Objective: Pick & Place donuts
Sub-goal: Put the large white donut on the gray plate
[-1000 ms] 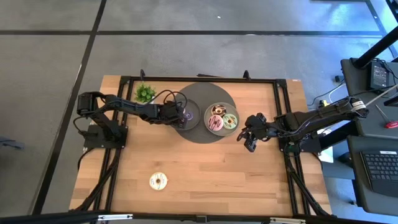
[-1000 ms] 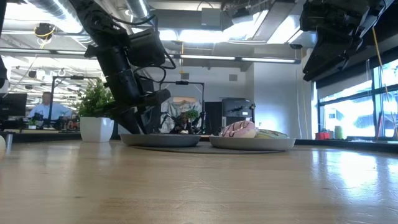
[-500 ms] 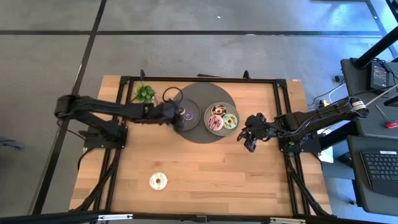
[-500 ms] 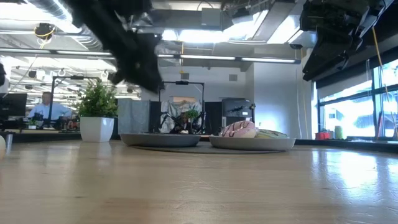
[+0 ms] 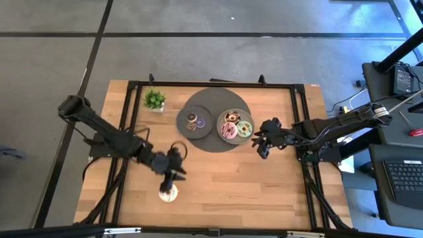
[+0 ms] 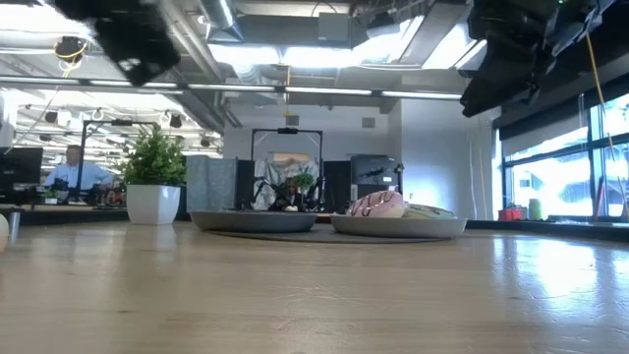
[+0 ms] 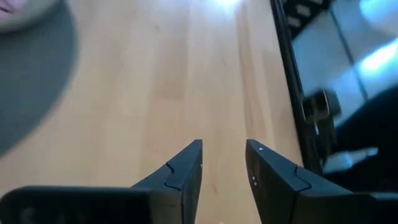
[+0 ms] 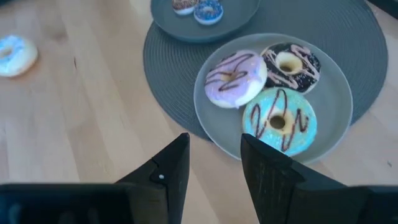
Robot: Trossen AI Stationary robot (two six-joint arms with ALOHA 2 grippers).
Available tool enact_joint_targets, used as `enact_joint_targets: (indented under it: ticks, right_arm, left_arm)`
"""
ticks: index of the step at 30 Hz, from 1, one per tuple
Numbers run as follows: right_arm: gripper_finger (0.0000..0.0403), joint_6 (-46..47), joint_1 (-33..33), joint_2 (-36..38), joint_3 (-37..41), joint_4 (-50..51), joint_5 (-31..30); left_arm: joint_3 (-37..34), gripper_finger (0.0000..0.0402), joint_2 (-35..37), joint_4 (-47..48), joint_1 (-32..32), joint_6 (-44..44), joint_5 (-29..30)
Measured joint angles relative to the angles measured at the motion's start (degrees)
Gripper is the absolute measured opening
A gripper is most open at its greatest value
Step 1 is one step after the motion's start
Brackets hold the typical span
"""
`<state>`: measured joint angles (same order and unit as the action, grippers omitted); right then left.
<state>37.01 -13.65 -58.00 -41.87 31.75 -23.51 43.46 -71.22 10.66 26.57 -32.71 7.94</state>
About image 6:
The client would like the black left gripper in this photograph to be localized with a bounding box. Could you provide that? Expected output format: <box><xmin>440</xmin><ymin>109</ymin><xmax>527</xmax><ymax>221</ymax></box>
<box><xmin>92</xmin><ymin>4</ymin><xmax>181</xmax><ymax>88</ymax></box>

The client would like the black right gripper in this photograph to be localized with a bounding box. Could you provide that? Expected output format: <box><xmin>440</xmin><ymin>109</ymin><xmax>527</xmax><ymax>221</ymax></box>
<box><xmin>460</xmin><ymin>46</ymin><xmax>544</xmax><ymax>118</ymax></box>

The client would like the large green striped donut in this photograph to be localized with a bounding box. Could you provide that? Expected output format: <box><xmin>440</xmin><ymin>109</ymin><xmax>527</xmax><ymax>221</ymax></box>
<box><xmin>402</xmin><ymin>204</ymin><xmax>458</xmax><ymax>220</ymax></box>

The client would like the large pink striped donut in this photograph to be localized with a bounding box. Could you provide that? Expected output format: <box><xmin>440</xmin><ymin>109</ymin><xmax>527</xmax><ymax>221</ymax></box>
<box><xmin>345</xmin><ymin>190</ymin><xmax>408</xmax><ymax>219</ymax></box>

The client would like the person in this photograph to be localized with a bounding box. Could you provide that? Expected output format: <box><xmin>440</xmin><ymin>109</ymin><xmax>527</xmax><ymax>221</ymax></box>
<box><xmin>42</xmin><ymin>145</ymin><xmax>115</xmax><ymax>191</ymax></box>

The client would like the grey partition panel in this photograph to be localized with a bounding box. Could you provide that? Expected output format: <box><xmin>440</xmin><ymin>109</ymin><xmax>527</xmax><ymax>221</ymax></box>
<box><xmin>185</xmin><ymin>155</ymin><xmax>238</xmax><ymax>213</ymax></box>

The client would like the green plant in white pot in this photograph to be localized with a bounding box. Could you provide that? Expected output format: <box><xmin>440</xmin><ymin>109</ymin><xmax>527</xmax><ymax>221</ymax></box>
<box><xmin>117</xmin><ymin>125</ymin><xmax>188</xmax><ymax>226</ymax></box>

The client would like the black background screen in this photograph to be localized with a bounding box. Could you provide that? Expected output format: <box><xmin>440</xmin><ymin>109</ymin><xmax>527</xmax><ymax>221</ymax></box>
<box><xmin>350</xmin><ymin>154</ymin><xmax>400</xmax><ymax>201</ymax></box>

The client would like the black computer monitor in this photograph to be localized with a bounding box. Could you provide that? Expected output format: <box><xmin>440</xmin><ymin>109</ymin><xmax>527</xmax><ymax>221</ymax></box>
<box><xmin>0</xmin><ymin>146</ymin><xmax>44</xmax><ymax>187</ymax></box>

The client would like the black background robot station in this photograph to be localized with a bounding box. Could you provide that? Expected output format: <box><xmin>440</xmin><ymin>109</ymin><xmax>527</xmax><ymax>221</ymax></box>
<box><xmin>250</xmin><ymin>127</ymin><xmax>325</xmax><ymax>213</ymax></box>

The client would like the long ceiling light strip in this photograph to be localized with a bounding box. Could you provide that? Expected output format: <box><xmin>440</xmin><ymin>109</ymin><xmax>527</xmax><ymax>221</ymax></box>
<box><xmin>0</xmin><ymin>76</ymin><xmax>463</xmax><ymax>100</ymax></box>

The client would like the light grey plate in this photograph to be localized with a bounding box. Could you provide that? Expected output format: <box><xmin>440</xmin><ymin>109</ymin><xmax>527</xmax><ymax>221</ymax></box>
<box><xmin>329</xmin><ymin>213</ymin><xmax>468</xmax><ymax>240</ymax></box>

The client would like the dark grey plate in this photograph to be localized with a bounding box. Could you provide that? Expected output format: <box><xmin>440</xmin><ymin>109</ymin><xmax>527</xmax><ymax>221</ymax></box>
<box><xmin>189</xmin><ymin>209</ymin><xmax>319</xmax><ymax>234</ymax></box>

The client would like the silver ceiling duct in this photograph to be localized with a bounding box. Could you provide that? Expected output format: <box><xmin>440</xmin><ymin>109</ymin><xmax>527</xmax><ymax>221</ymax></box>
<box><xmin>199</xmin><ymin>0</ymin><xmax>245</xmax><ymax>43</ymax></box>

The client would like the yellow hanging cable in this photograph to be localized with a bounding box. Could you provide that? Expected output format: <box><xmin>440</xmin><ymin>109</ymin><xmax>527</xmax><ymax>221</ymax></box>
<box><xmin>584</xmin><ymin>31</ymin><xmax>629</xmax><ymax>210</ymax></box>

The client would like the black tall stand frame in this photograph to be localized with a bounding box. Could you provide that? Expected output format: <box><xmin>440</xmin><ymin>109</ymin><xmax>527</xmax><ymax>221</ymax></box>
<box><xmin>77</xmin><ymin>119</ymin><xmax>161</xmax><ymax>204</ymax></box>

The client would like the grey metal post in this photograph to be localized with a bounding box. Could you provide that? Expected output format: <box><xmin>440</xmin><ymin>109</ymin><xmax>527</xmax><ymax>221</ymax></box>
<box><xmin>0</xmin><ymin>206</ymin><xmax>26</xmax><ymax>242</ymax></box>

